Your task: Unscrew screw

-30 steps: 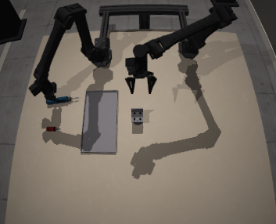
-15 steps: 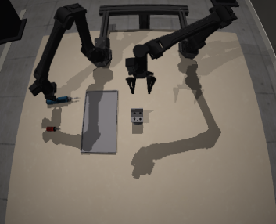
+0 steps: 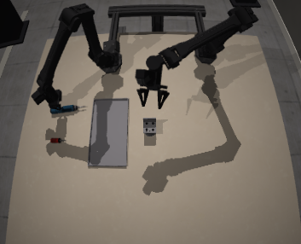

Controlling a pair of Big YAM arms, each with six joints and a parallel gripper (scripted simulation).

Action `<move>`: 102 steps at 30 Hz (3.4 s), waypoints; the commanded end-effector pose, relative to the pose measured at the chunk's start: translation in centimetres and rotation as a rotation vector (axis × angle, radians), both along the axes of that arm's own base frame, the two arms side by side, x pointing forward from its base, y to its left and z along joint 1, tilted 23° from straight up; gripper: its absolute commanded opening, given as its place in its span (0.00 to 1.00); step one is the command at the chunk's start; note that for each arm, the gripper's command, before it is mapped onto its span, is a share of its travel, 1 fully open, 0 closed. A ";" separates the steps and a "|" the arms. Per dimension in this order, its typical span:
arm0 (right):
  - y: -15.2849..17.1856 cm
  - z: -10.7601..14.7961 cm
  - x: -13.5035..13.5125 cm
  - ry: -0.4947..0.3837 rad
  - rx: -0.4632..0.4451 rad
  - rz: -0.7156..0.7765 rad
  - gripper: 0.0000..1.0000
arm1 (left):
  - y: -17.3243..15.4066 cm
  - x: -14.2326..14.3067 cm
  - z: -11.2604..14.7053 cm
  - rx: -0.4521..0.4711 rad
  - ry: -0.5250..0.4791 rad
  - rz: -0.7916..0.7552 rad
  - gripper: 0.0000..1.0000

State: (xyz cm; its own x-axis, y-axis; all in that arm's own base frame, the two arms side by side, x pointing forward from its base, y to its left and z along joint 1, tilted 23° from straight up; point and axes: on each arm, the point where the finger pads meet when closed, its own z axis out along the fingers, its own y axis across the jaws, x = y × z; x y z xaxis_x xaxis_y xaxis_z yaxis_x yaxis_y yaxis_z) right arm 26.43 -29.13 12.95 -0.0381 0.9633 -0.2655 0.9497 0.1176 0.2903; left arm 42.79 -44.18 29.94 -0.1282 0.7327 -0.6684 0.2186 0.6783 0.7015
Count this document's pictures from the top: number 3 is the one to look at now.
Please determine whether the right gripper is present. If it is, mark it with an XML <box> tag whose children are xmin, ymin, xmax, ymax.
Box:
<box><xmin>48</xmin><ymin>90</ymin><xmax>62</xmax><ymax>110</ymax></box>

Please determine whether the grey l-shaped metal bracket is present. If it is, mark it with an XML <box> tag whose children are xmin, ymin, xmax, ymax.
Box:
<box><xmin>143</xmin><ymin>118</ymin><xmax>156</xmax><ymax>133</ymax></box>

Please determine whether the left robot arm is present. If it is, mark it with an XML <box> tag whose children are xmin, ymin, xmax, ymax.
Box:
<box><xmin>136</xmin><ymin>5</ymin><xmax>258</xmax><ymax>84</ymax></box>

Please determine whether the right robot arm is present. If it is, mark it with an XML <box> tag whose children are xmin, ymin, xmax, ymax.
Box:
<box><xmin>32</xmin><ymin>3</ymin><xmax>119</xmax><ymax>105</ymax></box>

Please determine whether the red screwdriver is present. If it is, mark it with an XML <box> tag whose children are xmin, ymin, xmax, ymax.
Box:
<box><xmin>50</xmin><ymin>138</ymin><xmax>66</xmax><ymax>143</ymax></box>

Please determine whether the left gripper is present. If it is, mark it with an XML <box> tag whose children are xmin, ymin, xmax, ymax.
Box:
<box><xmin>136</xmin><ymin>84</ymin><xmax>170</xmax><ymax>109</ymax></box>

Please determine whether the blue electric screwdriver body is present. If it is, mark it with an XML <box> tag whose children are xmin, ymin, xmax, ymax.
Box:
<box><xmin>50</xmin><ymin>105</ymin><xmax>78</xmax><ymax>114</ymax></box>

